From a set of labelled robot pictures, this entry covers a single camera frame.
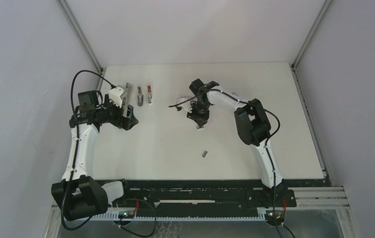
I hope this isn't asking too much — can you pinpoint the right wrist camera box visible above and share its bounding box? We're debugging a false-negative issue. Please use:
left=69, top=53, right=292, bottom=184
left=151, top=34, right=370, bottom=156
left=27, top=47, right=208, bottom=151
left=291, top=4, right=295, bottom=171
left=176, top=97, right=191, bottom=113

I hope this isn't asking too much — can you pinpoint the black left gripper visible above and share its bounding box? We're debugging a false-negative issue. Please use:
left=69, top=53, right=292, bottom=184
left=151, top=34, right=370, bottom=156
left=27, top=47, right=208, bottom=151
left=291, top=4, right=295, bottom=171
left=96, top=95, right=137, bottom=131

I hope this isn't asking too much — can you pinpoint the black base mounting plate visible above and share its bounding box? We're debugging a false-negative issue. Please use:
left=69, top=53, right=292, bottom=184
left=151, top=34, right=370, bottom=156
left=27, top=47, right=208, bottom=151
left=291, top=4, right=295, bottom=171
left=67, top=178, right=333, bottom=218

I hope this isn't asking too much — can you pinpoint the white cable duct strip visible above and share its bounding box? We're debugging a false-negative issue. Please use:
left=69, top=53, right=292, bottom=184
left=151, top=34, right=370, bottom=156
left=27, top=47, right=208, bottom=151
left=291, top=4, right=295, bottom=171
left=103, top=210, right=269, bottom=222

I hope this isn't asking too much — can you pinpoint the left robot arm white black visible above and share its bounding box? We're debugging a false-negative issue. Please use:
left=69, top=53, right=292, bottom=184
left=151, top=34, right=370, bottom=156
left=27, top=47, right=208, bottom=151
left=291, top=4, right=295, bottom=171
left=51, top=87, right=138, bottom=221

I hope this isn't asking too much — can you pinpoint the black and grey large stapler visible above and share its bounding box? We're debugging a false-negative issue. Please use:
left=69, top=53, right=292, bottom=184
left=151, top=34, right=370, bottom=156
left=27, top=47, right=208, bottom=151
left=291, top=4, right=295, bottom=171
left=122, top=82, right=133, bottom=117

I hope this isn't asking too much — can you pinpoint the aluminium front rail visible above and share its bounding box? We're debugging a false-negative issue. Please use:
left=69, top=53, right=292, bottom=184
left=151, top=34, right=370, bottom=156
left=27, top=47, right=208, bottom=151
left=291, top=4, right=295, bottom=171
left=51, top=187, right=351, bottom=211

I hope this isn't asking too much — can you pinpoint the aluminium frame corner post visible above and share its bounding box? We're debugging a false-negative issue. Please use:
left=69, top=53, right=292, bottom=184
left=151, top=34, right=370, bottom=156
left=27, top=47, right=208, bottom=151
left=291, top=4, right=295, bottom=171
left=56, top=0, right=104, bottom=74

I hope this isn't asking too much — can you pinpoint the beige small stapler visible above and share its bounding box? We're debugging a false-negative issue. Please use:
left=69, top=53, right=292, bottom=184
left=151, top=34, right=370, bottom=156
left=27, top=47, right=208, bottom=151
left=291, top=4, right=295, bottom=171
left=137, top=86, right=144, bottom=107

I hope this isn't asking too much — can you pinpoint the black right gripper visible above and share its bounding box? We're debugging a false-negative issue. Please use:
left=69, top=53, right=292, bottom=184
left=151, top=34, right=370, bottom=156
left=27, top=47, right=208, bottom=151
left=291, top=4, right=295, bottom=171
left=187, top=101, right=211, bottom=127

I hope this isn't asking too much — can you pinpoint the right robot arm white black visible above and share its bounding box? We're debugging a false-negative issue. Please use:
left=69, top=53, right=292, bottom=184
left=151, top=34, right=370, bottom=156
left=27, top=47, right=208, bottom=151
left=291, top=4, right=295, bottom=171
left=187, top=79, right=287, bottom=206

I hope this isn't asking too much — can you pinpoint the right aluminium frame post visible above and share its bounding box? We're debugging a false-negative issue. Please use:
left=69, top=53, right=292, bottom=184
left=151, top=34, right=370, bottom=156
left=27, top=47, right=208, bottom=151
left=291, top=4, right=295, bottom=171
left=291, top=0, right=334, bottom=69

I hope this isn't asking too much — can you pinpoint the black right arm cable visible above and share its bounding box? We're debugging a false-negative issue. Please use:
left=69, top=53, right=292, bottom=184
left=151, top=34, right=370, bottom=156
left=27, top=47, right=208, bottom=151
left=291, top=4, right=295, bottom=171
left=169, top=88, right=288, bottom=218

